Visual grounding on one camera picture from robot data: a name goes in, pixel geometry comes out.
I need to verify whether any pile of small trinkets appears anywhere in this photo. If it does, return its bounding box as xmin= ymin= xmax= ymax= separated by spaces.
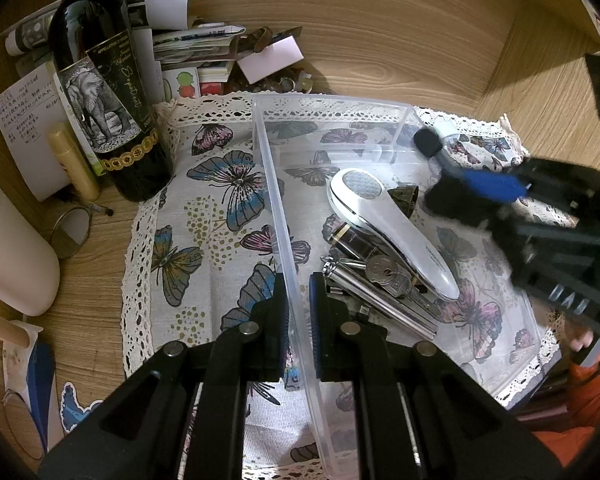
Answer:
xmin=230 ymin=66 xmax=317 ymax=94

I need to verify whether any small bronze bell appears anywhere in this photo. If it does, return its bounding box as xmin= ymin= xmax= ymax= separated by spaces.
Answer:
xmin=386 ymin=184 xmax=422 ymax=217

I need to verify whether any white fabric shaver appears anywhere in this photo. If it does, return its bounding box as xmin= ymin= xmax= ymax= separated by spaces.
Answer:
xmin=326 ymin=167 xmax=462 ymax=303

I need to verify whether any orange clothing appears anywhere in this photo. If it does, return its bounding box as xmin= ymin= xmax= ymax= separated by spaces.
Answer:
xmin=530 ymin=360 xmax=600 ymax=466

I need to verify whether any black gold lipstick tube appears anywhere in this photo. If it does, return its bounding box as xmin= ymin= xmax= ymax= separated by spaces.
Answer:
xmin=329 ymin=224 xmax=381 ymax=263

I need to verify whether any blue sticker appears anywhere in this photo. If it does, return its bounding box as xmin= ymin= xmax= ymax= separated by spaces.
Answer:
xmin=60 ymin=382 xmax=104 ymax=434

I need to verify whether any small black object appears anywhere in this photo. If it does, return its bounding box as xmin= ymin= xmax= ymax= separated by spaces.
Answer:
xmin=412 ymin=128 xmax=443 ymax=157

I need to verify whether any handwritten white note paper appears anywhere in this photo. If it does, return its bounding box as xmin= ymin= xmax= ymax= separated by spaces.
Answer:
xmin=0 ymin=67 xmax=74 ymax=202

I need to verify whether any beige wooden stick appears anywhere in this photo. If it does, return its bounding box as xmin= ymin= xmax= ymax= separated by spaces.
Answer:
xmin=0 ymin=305 xmax=44 ymax=349

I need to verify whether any silver metal tube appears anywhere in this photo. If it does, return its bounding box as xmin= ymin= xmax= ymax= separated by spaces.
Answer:
xmin=322 ymin=257 xmax=439 ymax=339

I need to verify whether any blue paper folder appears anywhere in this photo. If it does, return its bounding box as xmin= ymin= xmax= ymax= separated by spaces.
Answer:
xmin=2 ymin=340 xmax=64 ymax=462

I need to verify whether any pale folded card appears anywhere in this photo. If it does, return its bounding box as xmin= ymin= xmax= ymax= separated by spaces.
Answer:
xmin=237 ymin=35 xmax=305 ymax=84

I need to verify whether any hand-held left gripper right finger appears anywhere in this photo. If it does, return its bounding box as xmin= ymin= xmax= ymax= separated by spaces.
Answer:
xmin=309 ymin=271 xmax=563 ymax=480

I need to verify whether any dark wine bottle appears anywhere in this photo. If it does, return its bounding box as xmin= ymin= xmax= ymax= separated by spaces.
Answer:
xmin=47 ymin=0 xmax=176 ymax=203

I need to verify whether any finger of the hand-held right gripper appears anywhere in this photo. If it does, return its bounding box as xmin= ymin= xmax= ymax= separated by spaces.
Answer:
xmin=424 ymin=182 xmax=501 ymax=228
xmin=442 ymin=157 xmax=531 ymax=204

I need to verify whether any small round mirror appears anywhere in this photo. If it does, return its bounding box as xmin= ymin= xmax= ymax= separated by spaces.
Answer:
xmin=50 ymin=207 xmax=92 ymax=260

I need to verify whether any silver key bunch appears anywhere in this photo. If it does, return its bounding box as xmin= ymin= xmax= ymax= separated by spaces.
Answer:
xmin=365 ymin=254 xmax=443 ymax=318

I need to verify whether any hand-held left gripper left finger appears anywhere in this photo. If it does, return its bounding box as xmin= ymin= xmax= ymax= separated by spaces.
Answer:
xmin=37 ymin=272 xmax=291 ymax=480

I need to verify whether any white plug adapter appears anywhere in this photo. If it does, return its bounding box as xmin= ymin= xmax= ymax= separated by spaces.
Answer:
xmin=432 ymin=116 xmax=470 ymax=142

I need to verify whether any stack of books and papers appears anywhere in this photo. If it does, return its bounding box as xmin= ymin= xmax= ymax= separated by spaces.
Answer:
xmin=2 ymin=0 xmax=247 ymax=99

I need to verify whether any person's right hand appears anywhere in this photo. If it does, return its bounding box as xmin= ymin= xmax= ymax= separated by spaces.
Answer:
xmin=569 ymin=331 xmax=597 ymax=354

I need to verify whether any cream cylindrical tumbler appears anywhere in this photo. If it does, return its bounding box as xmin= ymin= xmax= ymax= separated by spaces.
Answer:
xmin=0 ymin=162 xmax=61 ymax=317

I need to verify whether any butterfly print lace cloth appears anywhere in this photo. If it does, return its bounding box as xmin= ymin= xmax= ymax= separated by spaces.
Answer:
xmin=122 ymin=91 xmax=563 ymax=480

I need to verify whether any cream glue stick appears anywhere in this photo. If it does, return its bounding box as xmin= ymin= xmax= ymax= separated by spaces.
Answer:
xmin=47 ymin=122 xmax=101 ymax=201

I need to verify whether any clear plastic box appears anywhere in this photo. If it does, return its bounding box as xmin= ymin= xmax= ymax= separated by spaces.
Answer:
xmin=251 ymin=92 xmax=556 ymax=480

